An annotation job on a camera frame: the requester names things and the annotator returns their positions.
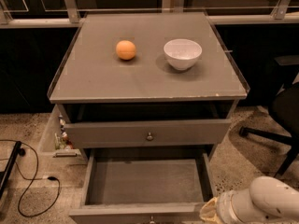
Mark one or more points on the padded gripper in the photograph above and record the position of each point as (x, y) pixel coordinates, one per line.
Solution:
(224, 206)

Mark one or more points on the grey drawer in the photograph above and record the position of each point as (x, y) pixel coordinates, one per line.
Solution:
(142, 187)
(144, 125)

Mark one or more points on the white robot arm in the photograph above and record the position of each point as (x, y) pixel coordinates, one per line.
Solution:
(266, 200)

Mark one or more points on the grey drawer cabinet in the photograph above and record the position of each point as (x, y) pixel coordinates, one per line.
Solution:
(94, 74)

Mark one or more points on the grey top drawer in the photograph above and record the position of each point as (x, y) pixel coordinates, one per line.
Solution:
(144, 125)

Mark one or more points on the black office chair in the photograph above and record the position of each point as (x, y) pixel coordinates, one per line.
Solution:
(284, 110)

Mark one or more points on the white bowl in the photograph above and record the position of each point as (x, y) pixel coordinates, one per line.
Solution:
(182, 54)

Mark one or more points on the clear plastic storage bin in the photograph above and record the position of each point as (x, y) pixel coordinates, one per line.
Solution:
(51, 143)

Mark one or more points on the orange fruit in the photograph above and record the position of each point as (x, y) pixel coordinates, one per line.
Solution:
(126, 50)

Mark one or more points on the black flat device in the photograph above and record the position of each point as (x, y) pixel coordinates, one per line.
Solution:
(4, 175)

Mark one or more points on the metal window rail frame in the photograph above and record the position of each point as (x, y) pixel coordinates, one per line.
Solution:
(30, 13)

